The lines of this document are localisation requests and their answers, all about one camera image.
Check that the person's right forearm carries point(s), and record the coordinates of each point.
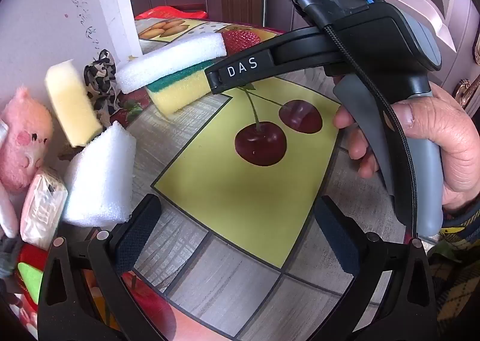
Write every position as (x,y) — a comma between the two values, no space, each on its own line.
(461,288)

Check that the small red plastic bag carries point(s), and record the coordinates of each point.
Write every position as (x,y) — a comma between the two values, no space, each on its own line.
(168,13)

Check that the red plush apple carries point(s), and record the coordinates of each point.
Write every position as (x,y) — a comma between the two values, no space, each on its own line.
(32,281)

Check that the grey knitted cloth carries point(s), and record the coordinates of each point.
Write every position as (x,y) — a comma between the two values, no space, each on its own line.
(9,256)

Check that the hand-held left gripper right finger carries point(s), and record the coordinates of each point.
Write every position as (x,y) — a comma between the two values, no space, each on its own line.
(337,239)

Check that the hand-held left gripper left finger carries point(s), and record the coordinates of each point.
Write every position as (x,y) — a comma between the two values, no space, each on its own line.
(138,230)

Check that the pink plush toy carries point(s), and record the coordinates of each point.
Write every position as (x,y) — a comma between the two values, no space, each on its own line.
(22,138)

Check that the thick white foam block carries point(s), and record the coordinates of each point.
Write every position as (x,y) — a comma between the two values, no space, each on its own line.
(101,176)

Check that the long white foam block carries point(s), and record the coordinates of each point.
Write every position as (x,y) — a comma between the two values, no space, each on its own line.
(168,60)

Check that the green yellow scouring sponge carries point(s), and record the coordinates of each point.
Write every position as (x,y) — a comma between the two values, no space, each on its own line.
(180,90)

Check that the leopard print scrunchie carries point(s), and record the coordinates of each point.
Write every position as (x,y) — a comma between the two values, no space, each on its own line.
(101,82)

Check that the fruit printed tablecloth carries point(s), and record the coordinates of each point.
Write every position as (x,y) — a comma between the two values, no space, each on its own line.
(240,194)

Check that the person's right hand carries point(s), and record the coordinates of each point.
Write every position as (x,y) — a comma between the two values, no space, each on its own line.
(457,146)

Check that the yellow white sponge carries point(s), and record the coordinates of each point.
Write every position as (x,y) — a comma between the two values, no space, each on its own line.
(75,104)

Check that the pocket tissue pack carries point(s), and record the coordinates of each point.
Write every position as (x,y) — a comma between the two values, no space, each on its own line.
(43,209)

